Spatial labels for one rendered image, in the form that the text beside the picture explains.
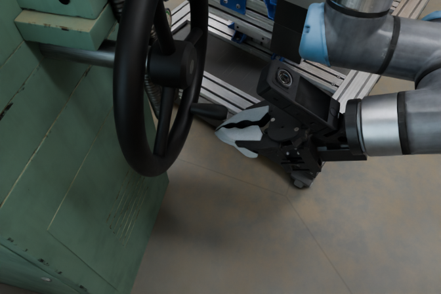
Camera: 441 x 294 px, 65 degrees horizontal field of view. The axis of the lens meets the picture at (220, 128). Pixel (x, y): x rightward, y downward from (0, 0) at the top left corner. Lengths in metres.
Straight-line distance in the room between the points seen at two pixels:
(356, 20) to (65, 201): 0.51
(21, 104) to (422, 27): 0.50
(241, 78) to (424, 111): 0.91
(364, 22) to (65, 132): 0.45
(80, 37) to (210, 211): 0.88
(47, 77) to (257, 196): 0.88
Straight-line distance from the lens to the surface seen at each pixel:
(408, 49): 0.47
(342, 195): 1.30
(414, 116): 0.42
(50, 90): 0.54
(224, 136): 0.51
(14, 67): 0.48
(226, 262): 1.16
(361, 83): 1.32
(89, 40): 0.43
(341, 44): 0.46
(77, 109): 0.61
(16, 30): 0.48
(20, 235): 0.57
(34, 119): 0.53
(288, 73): 0.42
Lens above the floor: 1.12
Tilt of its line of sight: 54 degrees down
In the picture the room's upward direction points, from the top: straight up
